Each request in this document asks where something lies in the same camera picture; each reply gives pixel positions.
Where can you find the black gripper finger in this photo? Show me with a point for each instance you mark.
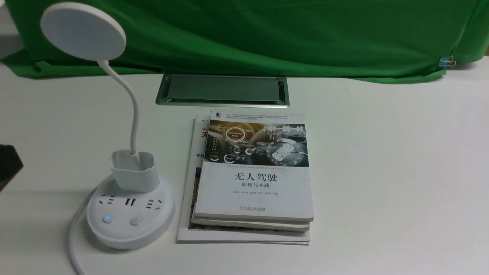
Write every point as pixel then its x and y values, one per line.
pixel 10 164

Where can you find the white desk lamp socket base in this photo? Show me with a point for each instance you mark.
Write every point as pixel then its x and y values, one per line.
pixel 135 205

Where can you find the bottom thin white book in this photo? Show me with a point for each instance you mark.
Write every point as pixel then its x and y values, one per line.
pixel 189 233

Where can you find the middle white book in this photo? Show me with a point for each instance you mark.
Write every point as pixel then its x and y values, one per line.
pixel 210 224

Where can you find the top white self-driving book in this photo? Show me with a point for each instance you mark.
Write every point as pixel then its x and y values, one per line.
pixel 255 167

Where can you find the green backdrop cloth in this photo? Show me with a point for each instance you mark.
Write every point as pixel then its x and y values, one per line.
pixel 380 41

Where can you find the blue binder clip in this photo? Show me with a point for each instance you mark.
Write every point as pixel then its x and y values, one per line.
pixel 446 62

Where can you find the silver desk cable hatch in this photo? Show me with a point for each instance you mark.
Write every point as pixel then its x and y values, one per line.
pixel 223 91

